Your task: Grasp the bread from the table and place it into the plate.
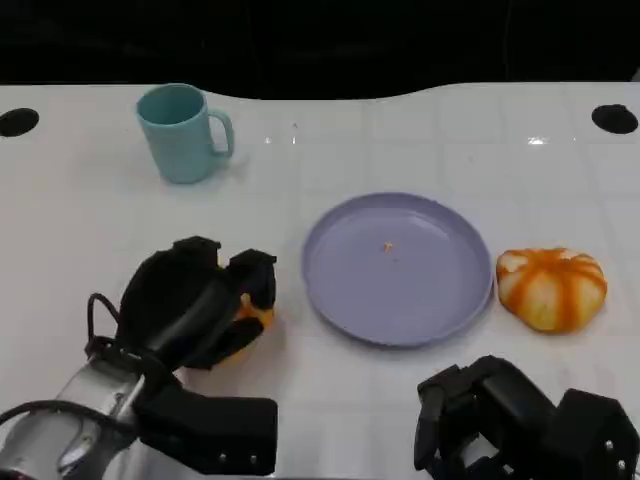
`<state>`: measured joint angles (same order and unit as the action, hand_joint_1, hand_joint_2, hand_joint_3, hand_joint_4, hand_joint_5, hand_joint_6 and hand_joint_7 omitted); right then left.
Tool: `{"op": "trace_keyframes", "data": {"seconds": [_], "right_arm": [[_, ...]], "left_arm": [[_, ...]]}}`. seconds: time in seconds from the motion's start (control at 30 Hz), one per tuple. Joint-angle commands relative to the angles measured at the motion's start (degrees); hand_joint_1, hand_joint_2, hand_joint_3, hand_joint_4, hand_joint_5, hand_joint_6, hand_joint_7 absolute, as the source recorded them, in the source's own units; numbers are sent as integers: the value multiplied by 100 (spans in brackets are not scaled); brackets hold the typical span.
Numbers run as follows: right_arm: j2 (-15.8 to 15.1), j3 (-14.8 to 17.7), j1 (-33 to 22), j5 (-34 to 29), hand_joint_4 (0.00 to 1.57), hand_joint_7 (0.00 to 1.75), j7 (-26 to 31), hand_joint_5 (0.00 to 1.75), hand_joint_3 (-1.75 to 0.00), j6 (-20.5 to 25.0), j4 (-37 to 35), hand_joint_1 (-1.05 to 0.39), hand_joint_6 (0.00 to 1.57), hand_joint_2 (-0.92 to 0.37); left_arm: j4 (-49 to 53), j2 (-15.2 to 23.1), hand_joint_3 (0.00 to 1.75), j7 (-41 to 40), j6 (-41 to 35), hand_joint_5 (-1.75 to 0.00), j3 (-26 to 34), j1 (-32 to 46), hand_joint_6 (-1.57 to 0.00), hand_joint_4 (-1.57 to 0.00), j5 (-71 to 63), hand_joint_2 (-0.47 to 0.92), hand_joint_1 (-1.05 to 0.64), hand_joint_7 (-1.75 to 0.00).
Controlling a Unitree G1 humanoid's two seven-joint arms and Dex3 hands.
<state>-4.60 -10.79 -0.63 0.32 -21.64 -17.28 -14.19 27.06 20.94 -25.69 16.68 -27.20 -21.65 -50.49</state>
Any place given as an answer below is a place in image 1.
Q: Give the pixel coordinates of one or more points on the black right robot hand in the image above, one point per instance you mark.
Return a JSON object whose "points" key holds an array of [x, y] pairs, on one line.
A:
{"points": [[500, 405]]}

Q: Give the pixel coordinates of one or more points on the orange white toy bread roll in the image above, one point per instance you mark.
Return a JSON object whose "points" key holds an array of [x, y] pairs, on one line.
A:
{"points": [[262, 316], [550, 290]]}

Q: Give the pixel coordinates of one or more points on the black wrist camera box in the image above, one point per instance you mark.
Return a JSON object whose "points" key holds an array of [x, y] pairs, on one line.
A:
{"points": [[590, 435], [210, 430]]}

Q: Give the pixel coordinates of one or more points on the black table grommet hole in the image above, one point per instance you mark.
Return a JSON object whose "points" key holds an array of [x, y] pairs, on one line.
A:
{"points": [[614, 118], [17, 121]]}

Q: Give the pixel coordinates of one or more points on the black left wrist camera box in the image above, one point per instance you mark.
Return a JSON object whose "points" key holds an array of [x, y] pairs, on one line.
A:
{"points": [[210, 430]]}

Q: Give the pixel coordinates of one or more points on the lilac plate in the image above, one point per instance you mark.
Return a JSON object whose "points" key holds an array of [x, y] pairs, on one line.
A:
{"points": [[395, 290]]}

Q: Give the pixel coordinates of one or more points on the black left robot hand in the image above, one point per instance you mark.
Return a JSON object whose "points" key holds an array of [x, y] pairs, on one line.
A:
{"points": [[165, 300]]}

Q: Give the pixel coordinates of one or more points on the pale green mug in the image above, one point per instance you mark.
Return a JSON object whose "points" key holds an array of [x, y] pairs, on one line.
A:
{"points": [[177, 142]]}

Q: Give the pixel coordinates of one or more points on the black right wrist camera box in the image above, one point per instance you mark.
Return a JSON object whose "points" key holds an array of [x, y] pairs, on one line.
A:
{"points": [[590, 435]]}

